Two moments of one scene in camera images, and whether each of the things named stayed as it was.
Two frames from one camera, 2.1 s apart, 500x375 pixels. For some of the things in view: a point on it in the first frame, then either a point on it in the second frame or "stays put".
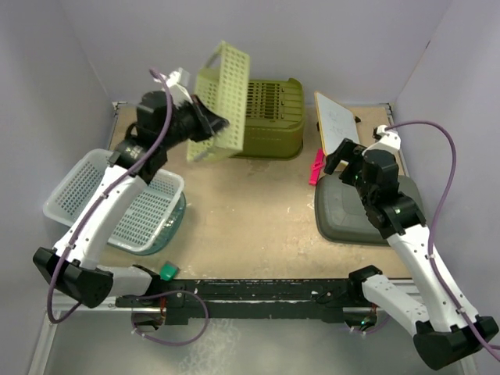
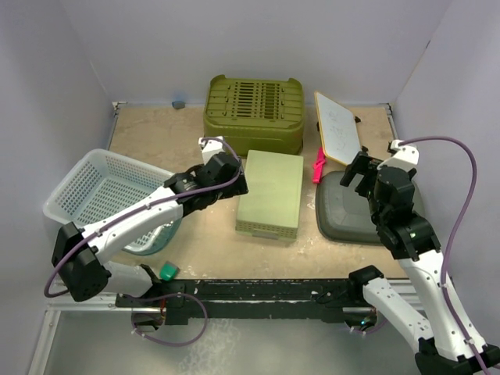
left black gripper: x=209 y=123 -> x=235 y=188
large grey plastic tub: x=340 y=216 stays put
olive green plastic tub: x=274 y=122 stays put
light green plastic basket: x=223 y=85 -> x=272 y=207
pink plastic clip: x=316 y=167 stays put
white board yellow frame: x=336 y=123 stays put
